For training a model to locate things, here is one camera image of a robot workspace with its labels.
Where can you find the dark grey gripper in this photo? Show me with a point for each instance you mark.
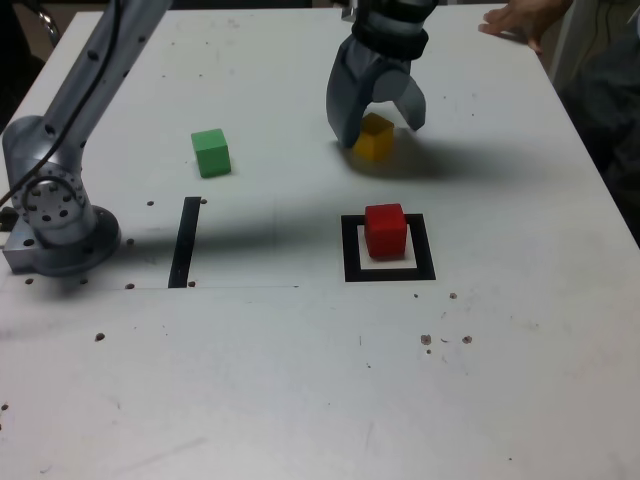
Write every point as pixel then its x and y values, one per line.
pixel 395 65

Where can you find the yellow cube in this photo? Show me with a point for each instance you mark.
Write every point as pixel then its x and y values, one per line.
pixel 375 142

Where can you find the red cube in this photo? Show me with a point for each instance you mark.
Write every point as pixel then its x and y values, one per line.
pixel 385 232

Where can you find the green cube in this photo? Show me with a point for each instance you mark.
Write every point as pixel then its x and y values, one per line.
pixel 212 155

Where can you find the black tape square outline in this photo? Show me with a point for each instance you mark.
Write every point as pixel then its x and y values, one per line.
pixel 382 274

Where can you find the person's hand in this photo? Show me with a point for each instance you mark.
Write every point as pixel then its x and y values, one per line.
pixel 530 17

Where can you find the black tape strip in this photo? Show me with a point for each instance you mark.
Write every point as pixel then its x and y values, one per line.
pixel 184 240

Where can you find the person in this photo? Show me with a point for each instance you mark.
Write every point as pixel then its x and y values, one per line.
pixel 615 100

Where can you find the chrome metal tube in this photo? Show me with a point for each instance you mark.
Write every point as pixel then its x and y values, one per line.
pixel 49 22

